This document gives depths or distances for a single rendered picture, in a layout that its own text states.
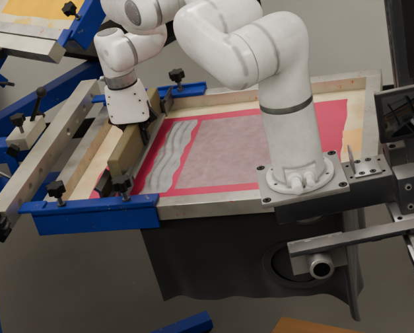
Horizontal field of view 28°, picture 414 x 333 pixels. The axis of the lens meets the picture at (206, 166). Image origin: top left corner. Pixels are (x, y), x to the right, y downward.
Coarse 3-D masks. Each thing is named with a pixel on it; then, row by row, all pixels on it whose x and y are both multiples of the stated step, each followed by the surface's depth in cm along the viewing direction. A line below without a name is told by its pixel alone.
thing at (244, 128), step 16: (224, 112) 225; (240, 112) 223; (256, 112) 221; (320, 112) 213; (336, 112) 211; (160, 128) 225; (208, 128) 219; (224, 128) 217; (240, 128) 215; (256, 128) 213; (320, 128) 205; (336, 128) 204; (160, 144) 217; (192, 144) 213; (208, 144) 211; (224, 144) 209; (240, 144) 207; (256, 144) 206
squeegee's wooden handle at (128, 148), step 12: (156, 96) 222; (156, 108) 221; (156, 120) 220; (132, 132) 203; (120, 144) 198; (132, 144) 202; (120, 156) 194; (132, 156) 201; (120, 168) 193; (132, 168) 200
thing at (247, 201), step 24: (360, 72) 220; (192, 96) 230; (216, 96) 229; (240, 96) 227; (96, 120) 230; (96, 144) 222; (72, 168) 208; (72, 192) 205; (240, 192) 181; (168, 216) 185; (192, 216) 183
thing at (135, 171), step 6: (162, 114) 223; (162, 120) 221; (156, 126) 217; (156, 132) 216; (150, 144) 210; (144, 150) 207; (144, 156) 205; (138, 162) 202; (138, 168) 200; (132, 174) 198
